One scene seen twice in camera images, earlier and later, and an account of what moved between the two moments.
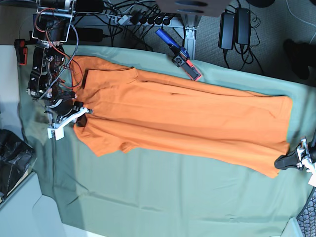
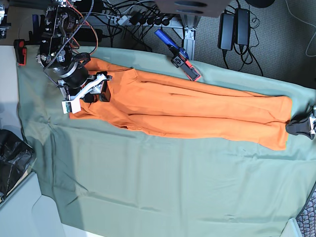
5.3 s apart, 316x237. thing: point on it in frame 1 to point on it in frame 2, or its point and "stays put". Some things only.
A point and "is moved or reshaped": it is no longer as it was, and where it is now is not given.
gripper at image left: [65, 110] to [77, 83]
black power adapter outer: [243, 25] stays put
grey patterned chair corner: [306, 218] stays put
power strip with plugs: [138, 19] stays put
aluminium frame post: [190, 23] stays put
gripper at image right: [298, 158] to [304, 124]
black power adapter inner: [226, 31] stays put
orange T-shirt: [127, 110] is moved or reshaped
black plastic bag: [16, 157] stays put
